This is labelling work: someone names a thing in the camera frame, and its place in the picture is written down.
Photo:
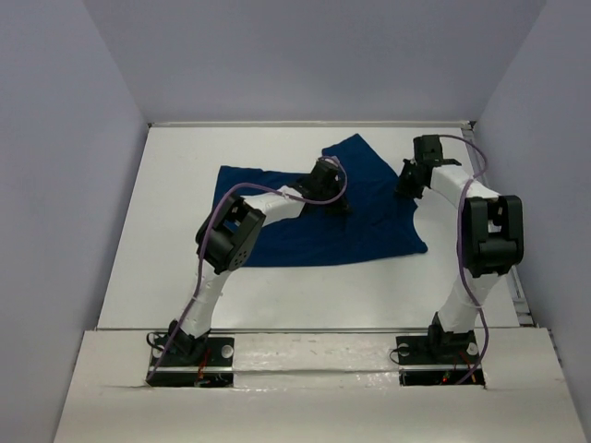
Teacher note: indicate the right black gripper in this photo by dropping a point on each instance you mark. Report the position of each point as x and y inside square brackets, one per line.
[402, 183]

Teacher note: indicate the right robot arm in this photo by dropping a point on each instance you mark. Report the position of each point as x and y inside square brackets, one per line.
[489, 243]

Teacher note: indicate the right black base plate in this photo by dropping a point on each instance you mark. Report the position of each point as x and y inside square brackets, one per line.
[421, 365]

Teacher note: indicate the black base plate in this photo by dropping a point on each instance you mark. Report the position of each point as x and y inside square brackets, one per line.
[209, 367]
[421, 365]

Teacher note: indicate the aluminium rail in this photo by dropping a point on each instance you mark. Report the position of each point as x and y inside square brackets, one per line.
[398, 331]
[462, 124]

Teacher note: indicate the blue t shirt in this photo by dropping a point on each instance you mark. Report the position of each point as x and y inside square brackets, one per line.
[378, 224]

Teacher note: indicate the aluminium rail back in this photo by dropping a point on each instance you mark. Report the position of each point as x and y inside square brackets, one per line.
[462, 124]

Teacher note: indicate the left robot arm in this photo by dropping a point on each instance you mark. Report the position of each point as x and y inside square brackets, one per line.
[227, 238]

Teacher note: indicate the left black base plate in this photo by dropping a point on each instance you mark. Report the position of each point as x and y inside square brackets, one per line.
[209, 367]

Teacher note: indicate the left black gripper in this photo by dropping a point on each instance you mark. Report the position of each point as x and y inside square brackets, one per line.
[337, 203]

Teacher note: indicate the aluminium rail front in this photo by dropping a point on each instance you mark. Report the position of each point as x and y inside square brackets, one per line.
[398, 331]

